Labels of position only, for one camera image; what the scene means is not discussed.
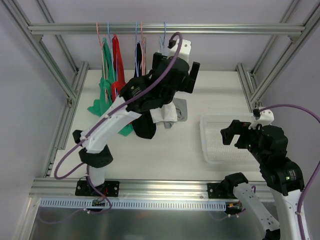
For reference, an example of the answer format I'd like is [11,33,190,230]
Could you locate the blue hanger with black top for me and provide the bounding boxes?
[134,23,142,77]

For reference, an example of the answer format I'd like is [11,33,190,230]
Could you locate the pink hanger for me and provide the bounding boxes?
[96,23,113,113]
[140,22,146,75]

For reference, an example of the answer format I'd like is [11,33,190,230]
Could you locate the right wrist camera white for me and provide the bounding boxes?
[249,108,275,130]

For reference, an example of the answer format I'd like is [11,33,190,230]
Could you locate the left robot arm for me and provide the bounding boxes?
[73,53,200,196]

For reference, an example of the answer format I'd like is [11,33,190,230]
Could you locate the white tank top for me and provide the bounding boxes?
[149,102,178,124]

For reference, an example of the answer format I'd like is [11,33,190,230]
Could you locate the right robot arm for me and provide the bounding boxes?
[220,120,310,240]

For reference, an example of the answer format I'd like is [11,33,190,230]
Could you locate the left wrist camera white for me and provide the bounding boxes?
[167,39,192,63]

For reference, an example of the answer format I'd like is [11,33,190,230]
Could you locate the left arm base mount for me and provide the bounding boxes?
[75,179,120,197]

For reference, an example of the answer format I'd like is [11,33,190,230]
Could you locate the white plastic basket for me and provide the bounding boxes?
[199,113,258,165]

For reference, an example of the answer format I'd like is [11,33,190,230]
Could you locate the aluminium front rail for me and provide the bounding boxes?
[28,178,209,201]

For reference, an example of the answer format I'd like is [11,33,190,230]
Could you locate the green tank top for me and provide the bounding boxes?
[87,37,135,138]

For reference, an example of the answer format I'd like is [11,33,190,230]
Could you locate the red tank top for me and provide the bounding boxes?
[111,34,126,102]

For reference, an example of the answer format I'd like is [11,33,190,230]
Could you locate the blue hanger with red top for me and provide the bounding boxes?
[107,22,119,98]

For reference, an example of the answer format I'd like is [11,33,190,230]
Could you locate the black tank top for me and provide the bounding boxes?
[131,41,158,141]

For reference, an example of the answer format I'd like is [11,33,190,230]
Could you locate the grey tank top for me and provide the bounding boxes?
[163,98,188,129]

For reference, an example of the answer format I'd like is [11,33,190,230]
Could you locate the aluminium hanging rail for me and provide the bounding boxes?
[28,22,306,36]

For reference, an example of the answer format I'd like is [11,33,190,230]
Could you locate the white slotted cable duct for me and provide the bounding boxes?
[39,198,227,212]

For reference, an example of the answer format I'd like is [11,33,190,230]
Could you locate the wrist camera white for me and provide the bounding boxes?
[249,108,275,130]
[167,39,192,63]

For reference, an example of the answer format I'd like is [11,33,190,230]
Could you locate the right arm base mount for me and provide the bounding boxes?
[206,182,236,199]

